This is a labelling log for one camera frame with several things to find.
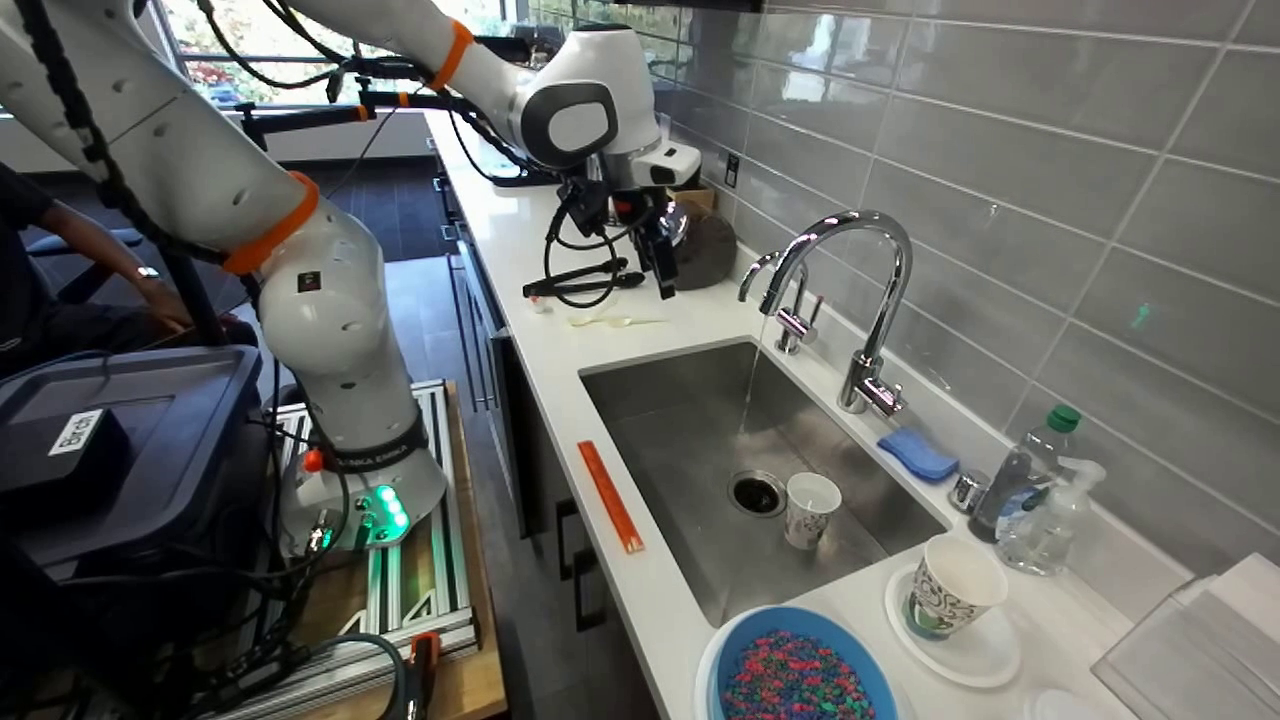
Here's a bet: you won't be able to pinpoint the orange ruler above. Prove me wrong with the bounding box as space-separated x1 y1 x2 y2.
577 440 646 555

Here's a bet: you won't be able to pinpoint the dark blue storage tote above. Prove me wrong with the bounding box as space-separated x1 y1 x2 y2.
0 345 267 583

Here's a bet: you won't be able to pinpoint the blue bowl of beads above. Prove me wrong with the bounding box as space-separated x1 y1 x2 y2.
707 605 900 720

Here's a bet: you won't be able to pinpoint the black tongs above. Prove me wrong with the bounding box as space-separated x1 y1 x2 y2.
521 257 647 301

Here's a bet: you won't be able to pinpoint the red and black clamp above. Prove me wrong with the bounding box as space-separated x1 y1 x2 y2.
404 631 444 720

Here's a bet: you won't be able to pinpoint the clear plastic container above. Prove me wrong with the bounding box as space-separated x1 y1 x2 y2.
1090 552 1280 720

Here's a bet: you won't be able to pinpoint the blue sponge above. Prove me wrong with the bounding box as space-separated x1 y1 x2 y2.
877 428 960 484

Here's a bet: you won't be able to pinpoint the green cap plastic bottle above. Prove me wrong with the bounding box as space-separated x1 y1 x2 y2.
967 404 1082 545

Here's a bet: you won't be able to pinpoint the large patterned paper cup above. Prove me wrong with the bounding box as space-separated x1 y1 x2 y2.
902 533 1010 642

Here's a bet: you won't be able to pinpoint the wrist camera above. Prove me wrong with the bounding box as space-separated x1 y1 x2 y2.
565 178 613 239

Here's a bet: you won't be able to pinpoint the small patterned paper cup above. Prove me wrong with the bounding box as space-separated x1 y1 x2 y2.
783 472 843 551

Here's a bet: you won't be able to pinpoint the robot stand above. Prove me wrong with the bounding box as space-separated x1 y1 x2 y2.
200 378 509 720

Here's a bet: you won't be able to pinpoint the black box with label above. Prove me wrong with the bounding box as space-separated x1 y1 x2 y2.
0 407 133 503

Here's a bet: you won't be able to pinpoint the steel sink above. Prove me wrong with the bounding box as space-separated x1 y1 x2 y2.
579 337 950 630

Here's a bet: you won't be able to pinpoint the window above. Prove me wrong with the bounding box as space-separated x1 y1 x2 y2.
158 0 533 109

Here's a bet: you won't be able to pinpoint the small chrome tap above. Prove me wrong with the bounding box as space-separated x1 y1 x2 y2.
738 250 827 357

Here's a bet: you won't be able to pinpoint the white round lid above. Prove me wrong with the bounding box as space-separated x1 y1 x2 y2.
1024 688 1103 720

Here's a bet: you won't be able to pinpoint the black drawer handle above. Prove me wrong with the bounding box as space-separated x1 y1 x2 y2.
554 497 582 582
572 547 608 634

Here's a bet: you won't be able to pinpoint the round brown board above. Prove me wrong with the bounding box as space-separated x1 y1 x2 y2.
668 200 739 292

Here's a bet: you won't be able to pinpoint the chrome counter button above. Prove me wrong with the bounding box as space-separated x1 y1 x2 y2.
947 469 992 516

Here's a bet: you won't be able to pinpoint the person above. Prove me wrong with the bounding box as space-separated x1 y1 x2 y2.
0 163 197 379

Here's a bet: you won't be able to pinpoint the clear pump bottle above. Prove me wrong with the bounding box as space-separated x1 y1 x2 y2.
996 458 1108 578

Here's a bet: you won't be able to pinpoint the chrome gooseneck tap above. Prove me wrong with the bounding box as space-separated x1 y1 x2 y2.
758 210 914 419

